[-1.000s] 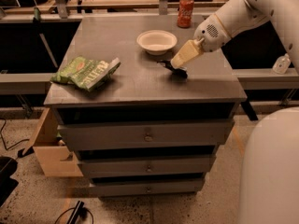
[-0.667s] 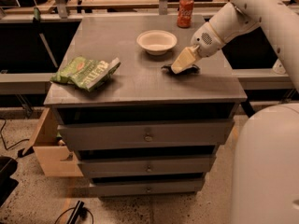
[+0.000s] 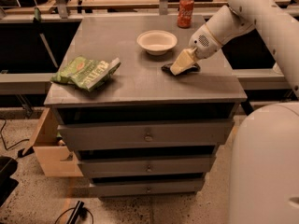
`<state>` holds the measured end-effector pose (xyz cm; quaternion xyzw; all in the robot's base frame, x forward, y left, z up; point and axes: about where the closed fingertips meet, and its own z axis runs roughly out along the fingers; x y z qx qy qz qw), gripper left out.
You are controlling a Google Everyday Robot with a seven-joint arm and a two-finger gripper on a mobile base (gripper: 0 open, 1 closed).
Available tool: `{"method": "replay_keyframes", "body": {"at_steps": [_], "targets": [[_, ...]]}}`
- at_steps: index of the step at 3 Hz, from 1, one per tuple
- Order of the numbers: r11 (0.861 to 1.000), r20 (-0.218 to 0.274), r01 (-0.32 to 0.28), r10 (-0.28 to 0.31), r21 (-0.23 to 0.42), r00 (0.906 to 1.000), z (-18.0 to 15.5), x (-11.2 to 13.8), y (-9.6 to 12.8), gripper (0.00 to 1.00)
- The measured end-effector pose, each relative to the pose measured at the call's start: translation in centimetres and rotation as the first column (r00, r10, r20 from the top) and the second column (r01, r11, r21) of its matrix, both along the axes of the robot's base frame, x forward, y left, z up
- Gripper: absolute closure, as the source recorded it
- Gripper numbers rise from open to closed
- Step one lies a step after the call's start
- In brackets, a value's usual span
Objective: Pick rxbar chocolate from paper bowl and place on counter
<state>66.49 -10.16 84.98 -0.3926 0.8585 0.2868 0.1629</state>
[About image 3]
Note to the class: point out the green chip bag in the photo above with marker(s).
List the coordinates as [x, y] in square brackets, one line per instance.
[86, 74]

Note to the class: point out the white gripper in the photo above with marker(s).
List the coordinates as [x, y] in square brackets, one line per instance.
[203, 45]

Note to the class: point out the white paper bowl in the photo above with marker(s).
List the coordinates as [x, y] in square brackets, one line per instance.
[156, 42]

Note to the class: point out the bottom grey drawer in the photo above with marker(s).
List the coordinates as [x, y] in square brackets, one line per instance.
[147, 187]

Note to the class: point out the black device on floor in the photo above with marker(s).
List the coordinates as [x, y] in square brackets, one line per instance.
[79, 214]

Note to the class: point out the black object at left edge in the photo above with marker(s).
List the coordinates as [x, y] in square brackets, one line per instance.
[8, 167]

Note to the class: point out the grey drawer cabinet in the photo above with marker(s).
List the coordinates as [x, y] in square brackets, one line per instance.
[140, 91]

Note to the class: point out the grey metal shelf frame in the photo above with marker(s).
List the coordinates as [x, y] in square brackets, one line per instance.
[39, 83]

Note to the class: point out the middle grey drawer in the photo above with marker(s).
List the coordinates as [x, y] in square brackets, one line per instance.
[168, 165]

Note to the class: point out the light wooden box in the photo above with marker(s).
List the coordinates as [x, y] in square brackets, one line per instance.
[54, 158]

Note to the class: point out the orange soda can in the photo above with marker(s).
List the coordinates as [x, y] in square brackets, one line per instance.
[185, 13]

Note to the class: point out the dark rxbar chocolate wrapper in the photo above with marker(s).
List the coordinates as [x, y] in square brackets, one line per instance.
[195, 68]

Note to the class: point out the grey drawer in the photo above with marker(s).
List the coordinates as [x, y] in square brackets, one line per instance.
[168, 165]
[122, 135]
[147, 187]

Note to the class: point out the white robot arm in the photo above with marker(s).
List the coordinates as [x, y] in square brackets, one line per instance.
[264, 178]

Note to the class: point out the top grey drawer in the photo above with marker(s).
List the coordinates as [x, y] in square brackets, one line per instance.
[122, 135]

